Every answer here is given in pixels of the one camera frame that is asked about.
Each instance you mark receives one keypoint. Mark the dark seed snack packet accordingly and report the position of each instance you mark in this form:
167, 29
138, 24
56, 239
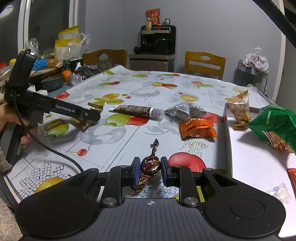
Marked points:
185, 110

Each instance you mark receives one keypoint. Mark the black water dispenser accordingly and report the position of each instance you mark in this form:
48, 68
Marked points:
156, 51

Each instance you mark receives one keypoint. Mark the clear peanut snack bag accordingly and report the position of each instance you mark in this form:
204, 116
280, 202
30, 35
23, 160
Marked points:
239, 107

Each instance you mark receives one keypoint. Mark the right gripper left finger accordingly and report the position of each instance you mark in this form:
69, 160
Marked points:
70, 206

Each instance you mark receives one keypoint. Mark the dark ceramic bowl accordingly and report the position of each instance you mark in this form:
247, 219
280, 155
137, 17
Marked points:
53, 83

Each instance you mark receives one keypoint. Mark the wooden chair by wall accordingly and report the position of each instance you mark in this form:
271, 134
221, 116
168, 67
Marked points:
204, 63

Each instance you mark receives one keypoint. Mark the orange fruit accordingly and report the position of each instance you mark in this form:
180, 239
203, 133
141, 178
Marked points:
66, 74

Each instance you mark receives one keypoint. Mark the fruit pattern tablecloth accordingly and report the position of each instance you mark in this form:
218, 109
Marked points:
117, 138

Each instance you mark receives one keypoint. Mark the small orange snack packet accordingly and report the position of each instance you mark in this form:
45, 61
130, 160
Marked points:
197, 128

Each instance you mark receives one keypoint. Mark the white shallow tray box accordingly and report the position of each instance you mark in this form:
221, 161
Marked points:
261, 166

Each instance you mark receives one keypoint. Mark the dark red candy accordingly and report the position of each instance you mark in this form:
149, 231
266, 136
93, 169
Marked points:
149, 167

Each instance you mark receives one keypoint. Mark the green snack bag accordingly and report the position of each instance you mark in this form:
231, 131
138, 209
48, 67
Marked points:
276, 127

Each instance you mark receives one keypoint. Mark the long orange snack bar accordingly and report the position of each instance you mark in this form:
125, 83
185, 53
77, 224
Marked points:
292, 175

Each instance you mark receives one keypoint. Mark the wooden chair at left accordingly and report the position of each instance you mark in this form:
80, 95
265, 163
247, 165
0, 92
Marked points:
114, 56

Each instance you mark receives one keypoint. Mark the clear pink candy packet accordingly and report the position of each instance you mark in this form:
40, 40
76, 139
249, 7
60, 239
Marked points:
281, 193

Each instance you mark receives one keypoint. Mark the person left hand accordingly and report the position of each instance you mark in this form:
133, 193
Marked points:
8, 115

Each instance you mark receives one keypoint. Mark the brown tube snack pack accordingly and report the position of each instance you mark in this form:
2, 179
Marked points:
143, 111

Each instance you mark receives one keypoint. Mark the red snack bag on dispenser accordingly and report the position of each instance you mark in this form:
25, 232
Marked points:
153, 16

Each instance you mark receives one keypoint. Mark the yellow package bags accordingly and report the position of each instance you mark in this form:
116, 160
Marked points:
71, 44

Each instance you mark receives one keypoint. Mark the white Dove candy bag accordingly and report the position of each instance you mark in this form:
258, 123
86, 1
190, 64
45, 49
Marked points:
256, 61

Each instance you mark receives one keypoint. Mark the gold brown snack packet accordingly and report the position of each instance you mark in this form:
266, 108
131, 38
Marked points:
84, 123

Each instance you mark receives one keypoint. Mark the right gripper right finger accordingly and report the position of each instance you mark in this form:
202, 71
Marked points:
230, 206

